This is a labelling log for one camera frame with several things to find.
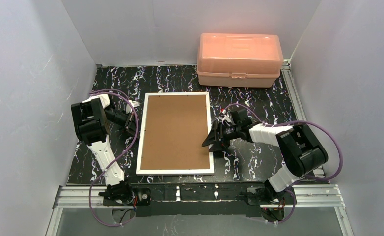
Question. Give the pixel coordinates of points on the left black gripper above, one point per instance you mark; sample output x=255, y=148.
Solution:
x=128, y=120

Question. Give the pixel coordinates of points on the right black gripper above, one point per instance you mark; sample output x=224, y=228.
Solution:
x=222, y=135

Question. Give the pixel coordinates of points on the brown backing board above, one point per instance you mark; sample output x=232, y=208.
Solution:
x=175, y=130

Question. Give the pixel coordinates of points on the white picture frame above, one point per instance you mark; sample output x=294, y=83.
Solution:
x=175, y=172

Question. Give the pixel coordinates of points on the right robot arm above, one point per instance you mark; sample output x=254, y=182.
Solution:
x=301, y=150

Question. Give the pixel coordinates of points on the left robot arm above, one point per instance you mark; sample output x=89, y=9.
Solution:
x=91, y=119

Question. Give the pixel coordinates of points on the pink plastic storage box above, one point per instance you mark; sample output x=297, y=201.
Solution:
x=239, y=60

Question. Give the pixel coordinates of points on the aluminium rail base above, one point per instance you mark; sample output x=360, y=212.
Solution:
x=201, y=199

